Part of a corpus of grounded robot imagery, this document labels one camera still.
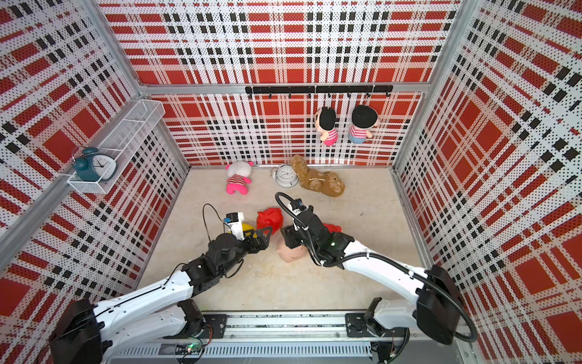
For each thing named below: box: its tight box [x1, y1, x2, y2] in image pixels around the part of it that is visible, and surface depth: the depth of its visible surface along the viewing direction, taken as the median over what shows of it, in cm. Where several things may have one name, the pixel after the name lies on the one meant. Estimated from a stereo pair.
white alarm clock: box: [270, 163, 300, 189], surface depth 114 cm
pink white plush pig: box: [225, 160, 255, 196], surface depth 113 cm
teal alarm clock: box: [71, 145, 118, 182], surface depth 64 cm
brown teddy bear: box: [291, 154, 346, 198], surface depth 106 cm
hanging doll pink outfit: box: [313, 106, 340, 147], surface depth 97 cm
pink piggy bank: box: [276, 238, 308, 264], surface depth 85 cm
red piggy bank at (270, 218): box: [256, 207, 284, 236], surface depth 93 cm
